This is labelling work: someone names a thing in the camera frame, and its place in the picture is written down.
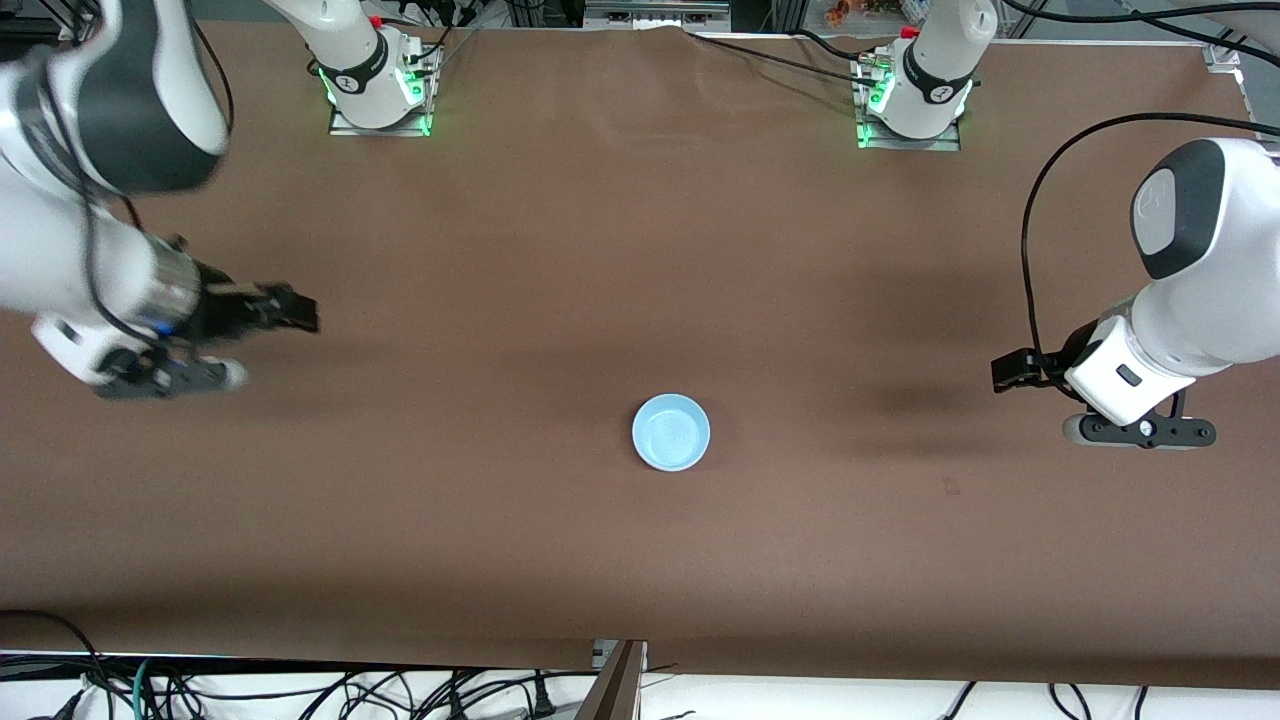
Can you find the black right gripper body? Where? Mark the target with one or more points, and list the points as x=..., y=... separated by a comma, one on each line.
x=222, y=309

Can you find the light blue plastic bowl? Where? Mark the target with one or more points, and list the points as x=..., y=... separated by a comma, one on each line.
x=671, y=430

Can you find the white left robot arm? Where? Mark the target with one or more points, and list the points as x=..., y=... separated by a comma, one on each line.
x=1220, y=300

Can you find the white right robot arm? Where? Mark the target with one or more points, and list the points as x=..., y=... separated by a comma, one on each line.
x=60, y=250

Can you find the brown table cover sheet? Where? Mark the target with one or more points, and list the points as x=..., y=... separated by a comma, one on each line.
x=600, y=550

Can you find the grey metal rack bar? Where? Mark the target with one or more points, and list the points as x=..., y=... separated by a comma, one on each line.
x=650, y=10

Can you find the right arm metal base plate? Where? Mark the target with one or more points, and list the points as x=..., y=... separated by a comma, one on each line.
x=385, y=131

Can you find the aluminium frame profile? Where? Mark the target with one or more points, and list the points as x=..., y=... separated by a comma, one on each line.
x=1222, y=55

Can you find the dark camera stand post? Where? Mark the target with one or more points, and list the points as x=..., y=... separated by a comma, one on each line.
x=615, y=690

